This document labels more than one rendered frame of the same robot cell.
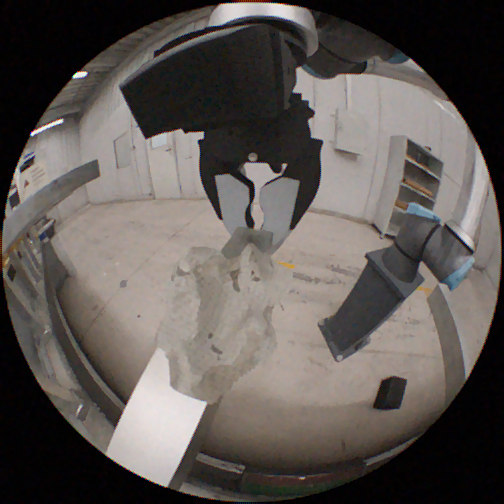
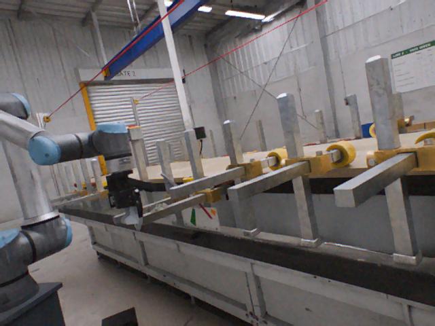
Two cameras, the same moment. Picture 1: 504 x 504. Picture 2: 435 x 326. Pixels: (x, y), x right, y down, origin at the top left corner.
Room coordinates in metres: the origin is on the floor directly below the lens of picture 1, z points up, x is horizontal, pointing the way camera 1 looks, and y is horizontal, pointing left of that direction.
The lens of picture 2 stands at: (0.79, 0.82, 1.08)
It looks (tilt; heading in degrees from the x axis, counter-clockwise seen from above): 5 degrees down; 214
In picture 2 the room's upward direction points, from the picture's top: 12 degrees counter-clockwise
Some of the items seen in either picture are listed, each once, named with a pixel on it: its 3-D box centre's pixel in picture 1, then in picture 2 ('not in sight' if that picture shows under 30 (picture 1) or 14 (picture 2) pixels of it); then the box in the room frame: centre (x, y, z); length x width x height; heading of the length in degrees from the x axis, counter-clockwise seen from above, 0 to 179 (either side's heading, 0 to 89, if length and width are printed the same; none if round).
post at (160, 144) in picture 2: not in sight; (170, 187); (-0.27, -0.19, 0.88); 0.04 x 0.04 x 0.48; 74
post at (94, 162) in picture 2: not in sight; (100, 190); (-0.55, -1.16, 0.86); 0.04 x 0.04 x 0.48; 74
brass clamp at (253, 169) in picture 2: not in sight; (242, 169); (-0.13, 0.31, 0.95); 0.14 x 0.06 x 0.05; 74
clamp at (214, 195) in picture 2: not in sight; (206, 195); (-0.20, 0.07, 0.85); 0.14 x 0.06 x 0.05; 74
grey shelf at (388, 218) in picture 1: (410, 194); not in sight; (1.59, -2.36, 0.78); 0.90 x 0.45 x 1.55; 73
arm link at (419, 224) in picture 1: (420, 229); (2, 255); (0.31, -0.61, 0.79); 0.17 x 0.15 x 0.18; 1
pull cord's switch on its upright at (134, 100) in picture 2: not in sight; (143, 138); (-1.97, -2.11, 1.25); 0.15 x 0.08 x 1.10; 74
